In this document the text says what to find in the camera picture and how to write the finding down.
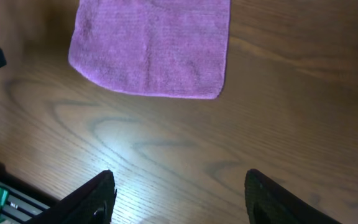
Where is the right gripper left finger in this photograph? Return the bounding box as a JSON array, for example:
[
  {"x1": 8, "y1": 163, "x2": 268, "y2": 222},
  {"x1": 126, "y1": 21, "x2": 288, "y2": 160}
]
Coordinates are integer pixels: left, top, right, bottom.
[{"x1": 25, "y1": 170, "x2": 116, "y2": 224}]

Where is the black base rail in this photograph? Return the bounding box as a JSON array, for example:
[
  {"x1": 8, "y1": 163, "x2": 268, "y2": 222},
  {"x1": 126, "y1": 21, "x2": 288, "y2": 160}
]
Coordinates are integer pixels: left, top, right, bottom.
[{"x1": 0, "y1": 163, "x2": 58, "y2": 224}]

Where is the purple microfiber cloth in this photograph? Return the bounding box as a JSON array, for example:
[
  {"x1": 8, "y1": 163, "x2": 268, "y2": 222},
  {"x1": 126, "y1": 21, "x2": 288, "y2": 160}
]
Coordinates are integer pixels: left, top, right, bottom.
[{"x1": 68, "y1": 0, "x2": 231, "y2": 100}]

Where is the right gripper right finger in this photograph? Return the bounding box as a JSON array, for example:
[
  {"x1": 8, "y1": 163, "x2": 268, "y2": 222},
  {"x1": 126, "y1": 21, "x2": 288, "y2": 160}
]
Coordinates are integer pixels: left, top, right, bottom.
[{"x1": 244, "y1": 169, "x2": 339, "y2": 224}]

